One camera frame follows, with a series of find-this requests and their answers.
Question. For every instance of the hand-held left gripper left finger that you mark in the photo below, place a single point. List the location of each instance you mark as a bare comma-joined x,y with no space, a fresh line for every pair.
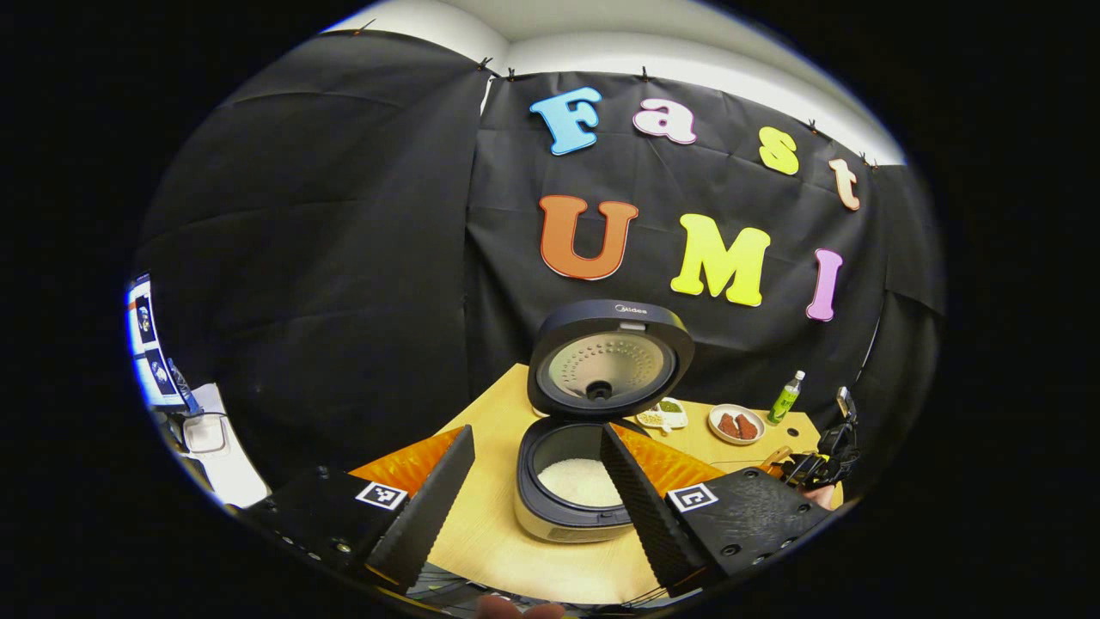
430,516

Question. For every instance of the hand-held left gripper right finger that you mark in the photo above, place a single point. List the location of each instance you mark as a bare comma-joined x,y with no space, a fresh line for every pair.
653,524

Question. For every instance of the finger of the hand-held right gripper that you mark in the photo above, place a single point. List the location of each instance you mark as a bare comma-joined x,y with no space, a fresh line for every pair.
778,460

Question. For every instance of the dark grey rice cooker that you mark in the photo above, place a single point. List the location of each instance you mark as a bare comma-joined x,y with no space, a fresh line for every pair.
610,361

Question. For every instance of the brown meat piece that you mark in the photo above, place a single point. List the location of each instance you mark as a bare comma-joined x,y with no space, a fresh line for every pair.
748,427
729,425

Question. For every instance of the green drink bottle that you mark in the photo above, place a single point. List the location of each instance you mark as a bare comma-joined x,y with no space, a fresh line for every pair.
784,402

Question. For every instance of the white round plate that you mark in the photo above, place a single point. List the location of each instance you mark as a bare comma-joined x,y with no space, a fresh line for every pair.
736,410

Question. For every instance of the white divided bean dish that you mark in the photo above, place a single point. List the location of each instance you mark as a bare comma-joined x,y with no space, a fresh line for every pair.
666,414

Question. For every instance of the white side table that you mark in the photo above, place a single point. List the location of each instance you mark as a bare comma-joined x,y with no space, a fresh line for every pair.
232,477

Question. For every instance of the black backdrop cloth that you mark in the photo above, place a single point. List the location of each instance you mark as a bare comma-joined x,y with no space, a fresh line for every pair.
326,258

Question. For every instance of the computer monitor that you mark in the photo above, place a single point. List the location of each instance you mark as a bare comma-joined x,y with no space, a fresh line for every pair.
146,344

